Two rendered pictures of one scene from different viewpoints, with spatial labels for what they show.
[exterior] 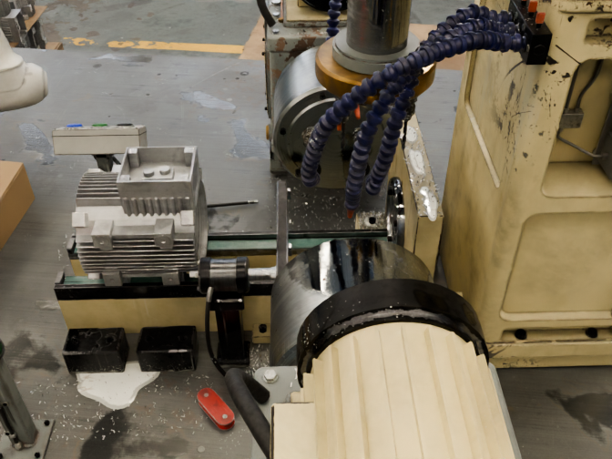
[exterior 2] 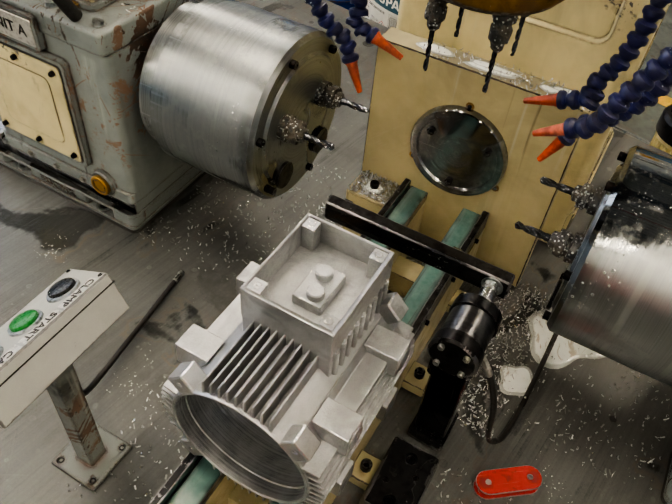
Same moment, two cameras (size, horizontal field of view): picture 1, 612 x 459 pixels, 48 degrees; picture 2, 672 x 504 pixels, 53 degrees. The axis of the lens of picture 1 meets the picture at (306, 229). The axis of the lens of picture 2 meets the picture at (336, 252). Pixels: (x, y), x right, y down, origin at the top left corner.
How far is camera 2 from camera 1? 0.98 m
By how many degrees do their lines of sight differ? 45
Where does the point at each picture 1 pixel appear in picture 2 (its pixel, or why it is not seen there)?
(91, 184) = (250, 383)
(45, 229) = not seen: outside the picture
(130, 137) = (105, 296)
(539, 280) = not seen: hidden behind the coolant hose
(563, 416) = not seen: hidden behind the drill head
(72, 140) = (21, 378)
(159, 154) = (276, 262)
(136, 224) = (349, 375)
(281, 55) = (121, 54)
